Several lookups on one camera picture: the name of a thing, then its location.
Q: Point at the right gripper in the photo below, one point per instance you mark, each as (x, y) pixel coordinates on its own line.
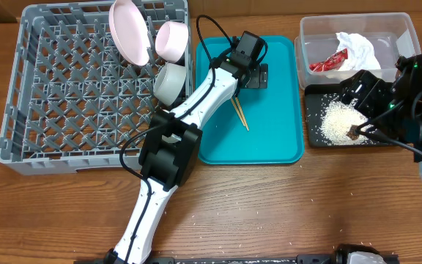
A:
(348, 92)

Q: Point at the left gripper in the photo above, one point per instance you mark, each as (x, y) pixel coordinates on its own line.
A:
(258, 75)

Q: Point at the wooden chopstick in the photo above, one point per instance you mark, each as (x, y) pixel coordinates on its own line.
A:
(233, 103)
(241, 113)

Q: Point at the brown food scrap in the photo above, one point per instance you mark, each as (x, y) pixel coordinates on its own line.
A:
(352, 133)

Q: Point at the white napkin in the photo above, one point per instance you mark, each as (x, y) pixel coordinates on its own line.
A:
(360, 52)

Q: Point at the red snack wrapper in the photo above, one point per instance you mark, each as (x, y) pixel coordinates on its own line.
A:
(331, 63)

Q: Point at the grey bowl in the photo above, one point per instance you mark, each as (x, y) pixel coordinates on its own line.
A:
(169, 83)

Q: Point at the small pink bowl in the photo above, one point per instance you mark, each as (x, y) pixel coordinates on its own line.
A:
(171, 41)

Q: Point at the large pink plate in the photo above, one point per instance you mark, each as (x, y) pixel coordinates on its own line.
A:
(129, 32)

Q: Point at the white cup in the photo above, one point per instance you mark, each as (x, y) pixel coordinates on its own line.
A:
(172, 139)

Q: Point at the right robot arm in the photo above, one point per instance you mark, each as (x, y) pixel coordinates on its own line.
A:
(407, 132)

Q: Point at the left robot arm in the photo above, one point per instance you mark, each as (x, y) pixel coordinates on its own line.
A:
(170, 150)

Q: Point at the black waste tray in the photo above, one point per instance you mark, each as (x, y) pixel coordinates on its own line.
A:
(316, 98)

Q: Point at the grey dishwasher rack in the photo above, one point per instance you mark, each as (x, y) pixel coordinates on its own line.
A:
(73, 101)

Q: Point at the teal plastic tray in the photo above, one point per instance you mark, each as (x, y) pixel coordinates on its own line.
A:
(274, 130)

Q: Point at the white rice pile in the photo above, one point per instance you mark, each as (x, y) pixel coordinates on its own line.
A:
(337, 119)

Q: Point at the clear plastic bin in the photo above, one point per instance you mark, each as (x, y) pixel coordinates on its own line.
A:
(391, 34)

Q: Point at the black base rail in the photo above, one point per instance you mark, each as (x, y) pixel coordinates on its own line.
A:
(300, 259)

